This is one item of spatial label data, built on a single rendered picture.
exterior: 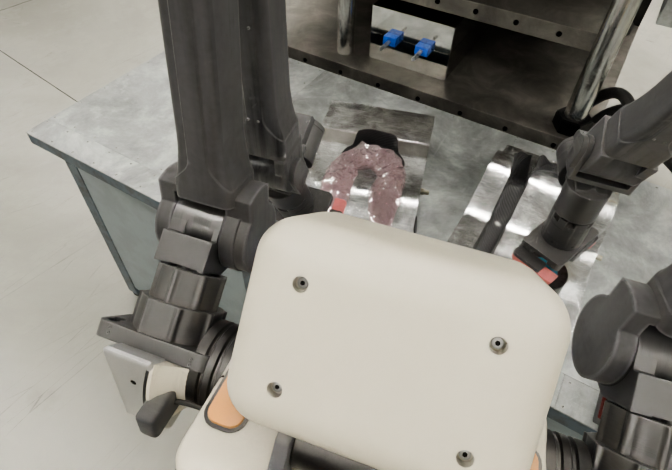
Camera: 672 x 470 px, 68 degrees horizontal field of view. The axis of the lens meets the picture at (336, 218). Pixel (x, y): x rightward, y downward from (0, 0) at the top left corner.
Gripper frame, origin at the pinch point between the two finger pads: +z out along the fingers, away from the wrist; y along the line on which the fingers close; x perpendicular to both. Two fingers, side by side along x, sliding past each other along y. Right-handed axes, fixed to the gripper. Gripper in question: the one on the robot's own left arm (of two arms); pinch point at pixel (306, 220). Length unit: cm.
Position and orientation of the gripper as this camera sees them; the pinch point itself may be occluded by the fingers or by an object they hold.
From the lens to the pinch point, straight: 85.9
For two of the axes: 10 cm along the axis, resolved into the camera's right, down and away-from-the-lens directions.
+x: -3.1, 9.2, -2.4
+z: 1.3, 2.9, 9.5
